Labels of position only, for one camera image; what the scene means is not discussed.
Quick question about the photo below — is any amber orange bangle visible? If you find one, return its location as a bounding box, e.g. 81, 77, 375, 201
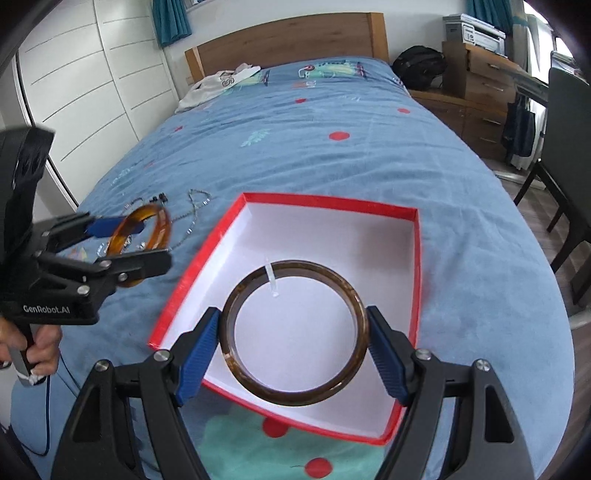
106, 203, 172, 288

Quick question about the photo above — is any dark brown bangle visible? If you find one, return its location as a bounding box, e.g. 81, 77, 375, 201
218, 260, 370, 407

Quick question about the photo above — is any person's left hand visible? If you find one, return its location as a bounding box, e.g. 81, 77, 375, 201
0, 318, 62, 376

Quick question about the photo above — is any white wardrobe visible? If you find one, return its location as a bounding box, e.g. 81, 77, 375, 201
17, 1, 178, 205

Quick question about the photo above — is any white garment on bed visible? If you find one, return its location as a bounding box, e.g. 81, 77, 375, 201
174, 63, 262, 114

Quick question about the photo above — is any red shallow box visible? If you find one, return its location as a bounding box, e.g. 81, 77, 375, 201
149, 193, 422, 445

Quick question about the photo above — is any teal curtain left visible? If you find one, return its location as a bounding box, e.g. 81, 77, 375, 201
152, 0, 192, 47

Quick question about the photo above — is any teal curtain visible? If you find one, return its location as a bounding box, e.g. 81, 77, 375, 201
152, 0, 192, 47
467, 0, 514, 35

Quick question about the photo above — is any blue patterned bed cover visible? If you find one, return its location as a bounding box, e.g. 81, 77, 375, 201
11, 58, 575, 478

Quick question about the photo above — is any dark grey chair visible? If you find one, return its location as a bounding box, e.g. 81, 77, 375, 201
512, 66, 591, 305

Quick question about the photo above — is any dark blue hanging bag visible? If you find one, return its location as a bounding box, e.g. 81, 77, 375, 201
501, 94, 536, 170

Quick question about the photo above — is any wooden headboard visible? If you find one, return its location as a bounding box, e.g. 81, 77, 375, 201
184, 12, 390, 81

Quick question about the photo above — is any wooden drawer cabinet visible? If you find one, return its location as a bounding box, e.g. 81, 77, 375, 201
411, 41, 521, 161

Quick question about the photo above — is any desk with metal edge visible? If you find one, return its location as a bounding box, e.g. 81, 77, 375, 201
508, 70, 549, 107

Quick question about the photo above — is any black backpack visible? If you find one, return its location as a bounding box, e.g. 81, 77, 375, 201
392, 45, 448, 91

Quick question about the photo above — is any white printer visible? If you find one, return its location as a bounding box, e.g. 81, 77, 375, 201
442, 13, 506, 56

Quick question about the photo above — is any teal curtain right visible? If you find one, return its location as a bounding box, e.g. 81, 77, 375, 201
467, 0, 514, 35

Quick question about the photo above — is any silver chain necklace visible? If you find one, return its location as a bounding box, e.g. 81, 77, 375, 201
172, 188, 213, 252

